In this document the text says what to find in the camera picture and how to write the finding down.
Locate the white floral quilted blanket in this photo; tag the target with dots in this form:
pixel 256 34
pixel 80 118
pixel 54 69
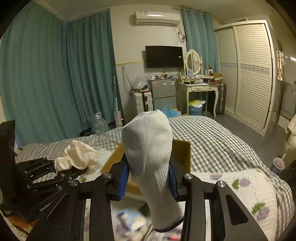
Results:
pixel 251 186

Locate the white air conditioner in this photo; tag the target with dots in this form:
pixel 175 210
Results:
pixel 156 18

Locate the teal left curtain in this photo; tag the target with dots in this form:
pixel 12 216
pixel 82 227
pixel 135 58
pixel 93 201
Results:
pixel 55 76

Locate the grey checkered bed sheet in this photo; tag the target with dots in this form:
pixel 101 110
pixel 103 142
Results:
pixel 213 149

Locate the purple drink cup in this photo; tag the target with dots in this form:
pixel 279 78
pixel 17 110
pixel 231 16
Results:
pixel 278 165

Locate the brown cardboard box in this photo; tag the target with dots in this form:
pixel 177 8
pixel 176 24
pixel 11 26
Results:
pixel 181 153

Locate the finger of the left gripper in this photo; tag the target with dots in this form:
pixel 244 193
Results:
pixel 64 176
pixel 36 167

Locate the oval vanity mirror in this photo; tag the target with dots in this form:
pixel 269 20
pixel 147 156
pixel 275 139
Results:
pixel 193 62

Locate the black wall television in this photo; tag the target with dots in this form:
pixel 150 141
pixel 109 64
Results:
pixel 164 57

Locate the blue waste bin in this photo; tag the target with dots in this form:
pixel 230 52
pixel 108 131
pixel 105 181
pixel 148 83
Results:
pixel 196 107

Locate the cream cloth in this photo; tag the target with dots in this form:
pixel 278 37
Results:
pixel 80 156

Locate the teal right curtain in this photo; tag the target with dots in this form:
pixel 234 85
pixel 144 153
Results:
pixel 201 37

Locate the white suitcase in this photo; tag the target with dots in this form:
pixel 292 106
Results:
pixel 142 101

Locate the white louvered wardrobe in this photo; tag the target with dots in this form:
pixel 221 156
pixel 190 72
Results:
pixel 247 62

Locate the white mesh sock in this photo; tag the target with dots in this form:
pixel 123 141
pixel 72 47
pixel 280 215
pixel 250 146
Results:
pixel 147 141

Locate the blue plastic bag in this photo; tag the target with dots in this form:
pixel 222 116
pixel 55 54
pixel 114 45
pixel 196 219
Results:
pixel 171 112

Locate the teal curtain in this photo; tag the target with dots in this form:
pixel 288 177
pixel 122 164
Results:
pixel 201 37
pixel 55 76

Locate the grey mini fridge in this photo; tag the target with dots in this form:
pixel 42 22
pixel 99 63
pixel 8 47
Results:
pixel 163 93

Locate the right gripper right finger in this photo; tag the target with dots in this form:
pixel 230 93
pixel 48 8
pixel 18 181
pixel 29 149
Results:
pixel 190 189

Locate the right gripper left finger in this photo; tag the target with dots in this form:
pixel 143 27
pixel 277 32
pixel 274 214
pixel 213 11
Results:
pixel 110 186

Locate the white vanity desk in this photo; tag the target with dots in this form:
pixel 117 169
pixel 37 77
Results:
pixel 188 92

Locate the dark suitcase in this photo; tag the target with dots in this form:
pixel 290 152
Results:
pixel 221 102

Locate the clear water jug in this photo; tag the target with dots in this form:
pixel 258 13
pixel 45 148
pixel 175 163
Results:
pixel 99 124

